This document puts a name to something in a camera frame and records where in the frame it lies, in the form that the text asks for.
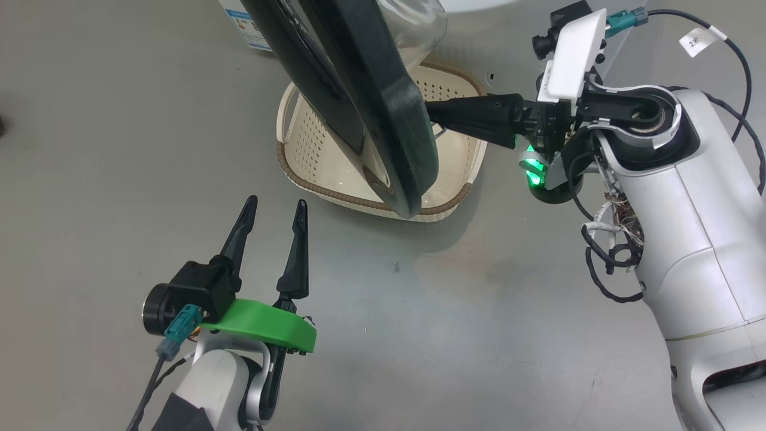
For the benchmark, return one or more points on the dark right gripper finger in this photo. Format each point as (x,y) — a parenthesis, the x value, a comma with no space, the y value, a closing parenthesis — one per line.
(479,117)

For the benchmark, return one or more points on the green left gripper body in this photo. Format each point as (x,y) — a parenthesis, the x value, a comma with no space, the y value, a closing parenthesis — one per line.
(269,326)

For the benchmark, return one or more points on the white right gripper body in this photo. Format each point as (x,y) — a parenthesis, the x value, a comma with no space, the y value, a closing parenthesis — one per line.
(574,54)

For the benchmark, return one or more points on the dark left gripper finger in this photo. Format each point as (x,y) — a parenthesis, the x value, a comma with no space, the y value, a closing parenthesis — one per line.
(242,236)
(298,263)

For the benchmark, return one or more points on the round black glass washer door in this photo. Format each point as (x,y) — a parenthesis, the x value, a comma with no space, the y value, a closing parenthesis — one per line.
(383,108)

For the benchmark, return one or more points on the cream perforated laundry basket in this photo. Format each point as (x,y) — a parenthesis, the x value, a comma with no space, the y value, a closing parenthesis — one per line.
(311,149)

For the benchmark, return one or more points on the white front-load washing machine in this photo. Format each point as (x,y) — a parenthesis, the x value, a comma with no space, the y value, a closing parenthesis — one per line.
(473,5)

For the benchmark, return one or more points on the blue white energy label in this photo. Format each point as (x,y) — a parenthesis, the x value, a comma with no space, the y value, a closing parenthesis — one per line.
(245,27)

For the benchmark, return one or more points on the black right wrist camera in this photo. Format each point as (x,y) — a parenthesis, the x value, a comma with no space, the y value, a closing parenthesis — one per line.
(544,43)

